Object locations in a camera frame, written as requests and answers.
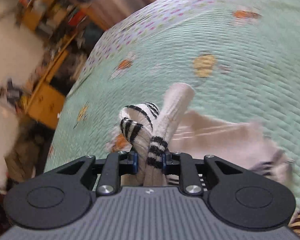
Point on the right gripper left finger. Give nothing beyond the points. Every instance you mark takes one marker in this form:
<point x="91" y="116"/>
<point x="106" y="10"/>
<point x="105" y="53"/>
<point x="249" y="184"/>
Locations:
<point x="112" y="169"/>

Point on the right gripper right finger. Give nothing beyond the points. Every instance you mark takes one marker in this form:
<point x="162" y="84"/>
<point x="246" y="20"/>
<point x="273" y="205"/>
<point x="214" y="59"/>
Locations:
<point x="183" y="166"/>

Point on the white striped knit sweater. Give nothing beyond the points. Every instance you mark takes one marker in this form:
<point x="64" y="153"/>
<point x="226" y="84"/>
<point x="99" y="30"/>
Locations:
<point x="150" y="131"/>

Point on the olive green jacket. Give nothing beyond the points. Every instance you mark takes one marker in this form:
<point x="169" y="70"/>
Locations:
<point x="23" y="157"/>

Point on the wooden corner desk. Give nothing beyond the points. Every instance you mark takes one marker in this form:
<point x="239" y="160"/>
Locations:
<point x="49" y="89"/>

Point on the child pilot portrait poster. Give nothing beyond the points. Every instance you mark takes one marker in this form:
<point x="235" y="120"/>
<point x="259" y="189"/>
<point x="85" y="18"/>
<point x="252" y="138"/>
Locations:
<point x="13" y="97"/>

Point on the green quilted bee bedspread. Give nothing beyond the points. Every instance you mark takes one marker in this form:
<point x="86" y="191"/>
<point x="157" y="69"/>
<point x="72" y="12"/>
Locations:
<point x="241" y="57"/>

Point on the wooden bookshelf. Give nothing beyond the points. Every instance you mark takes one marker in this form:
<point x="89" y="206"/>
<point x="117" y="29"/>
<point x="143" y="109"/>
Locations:
<point x="46" y="17"/>

